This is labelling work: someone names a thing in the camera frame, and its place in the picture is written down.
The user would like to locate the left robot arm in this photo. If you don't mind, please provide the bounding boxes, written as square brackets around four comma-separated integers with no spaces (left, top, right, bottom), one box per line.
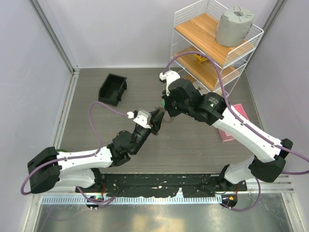
[24,108,165,194]

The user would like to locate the pink plastic tray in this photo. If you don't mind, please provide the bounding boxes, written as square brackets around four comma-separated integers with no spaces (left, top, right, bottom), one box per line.
[217,103,251,143]

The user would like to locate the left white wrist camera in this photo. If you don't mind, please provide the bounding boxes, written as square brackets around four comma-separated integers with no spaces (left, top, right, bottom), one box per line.
[133,110,152,129]

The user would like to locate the grey wrapped paper roll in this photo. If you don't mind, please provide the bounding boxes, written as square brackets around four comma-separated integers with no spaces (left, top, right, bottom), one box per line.
[216,6,254,47]

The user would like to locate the black plastic bin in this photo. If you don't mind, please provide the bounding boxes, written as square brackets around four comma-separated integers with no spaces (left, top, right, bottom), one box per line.
[98,73,127,106]

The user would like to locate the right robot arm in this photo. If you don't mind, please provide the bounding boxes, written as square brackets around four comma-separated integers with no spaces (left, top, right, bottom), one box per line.
[162,78,293,190]

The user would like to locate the yellow toy car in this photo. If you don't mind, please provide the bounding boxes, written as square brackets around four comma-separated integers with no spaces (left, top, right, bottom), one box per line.
[194,54,208,63]

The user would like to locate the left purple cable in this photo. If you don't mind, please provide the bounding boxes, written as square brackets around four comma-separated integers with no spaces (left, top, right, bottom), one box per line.
[20,101,135,208]

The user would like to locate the white cable duct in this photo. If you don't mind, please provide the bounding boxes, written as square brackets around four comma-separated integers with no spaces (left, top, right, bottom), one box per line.
[41,194,222,205]

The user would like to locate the green lime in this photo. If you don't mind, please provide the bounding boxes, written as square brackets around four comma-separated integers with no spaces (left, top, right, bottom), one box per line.
[56,149,69,153]

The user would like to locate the white wire wooden shelf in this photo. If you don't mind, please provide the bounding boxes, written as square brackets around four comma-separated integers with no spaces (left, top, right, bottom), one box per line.
[170,0,264,92]

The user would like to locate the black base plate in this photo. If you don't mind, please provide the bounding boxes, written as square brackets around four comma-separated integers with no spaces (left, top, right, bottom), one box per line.
[80,168,247,198]

